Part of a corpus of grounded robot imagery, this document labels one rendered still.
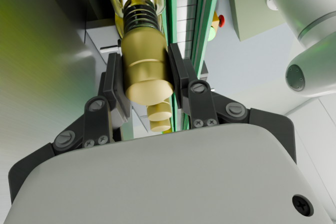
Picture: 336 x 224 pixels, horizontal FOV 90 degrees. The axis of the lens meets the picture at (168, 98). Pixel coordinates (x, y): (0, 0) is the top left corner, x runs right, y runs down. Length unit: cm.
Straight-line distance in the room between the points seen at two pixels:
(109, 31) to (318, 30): 48
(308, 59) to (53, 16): 43
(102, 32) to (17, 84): 31
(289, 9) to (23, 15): 54
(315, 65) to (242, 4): 29
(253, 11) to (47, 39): 55
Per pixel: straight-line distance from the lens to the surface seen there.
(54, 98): 25
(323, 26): 52
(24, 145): 20
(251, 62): 102
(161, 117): 23
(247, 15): 64
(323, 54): 39
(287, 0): 58
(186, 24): 49
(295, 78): 44
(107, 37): 50
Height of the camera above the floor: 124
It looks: 26 degrees down
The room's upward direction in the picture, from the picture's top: 170 degrees clockwise
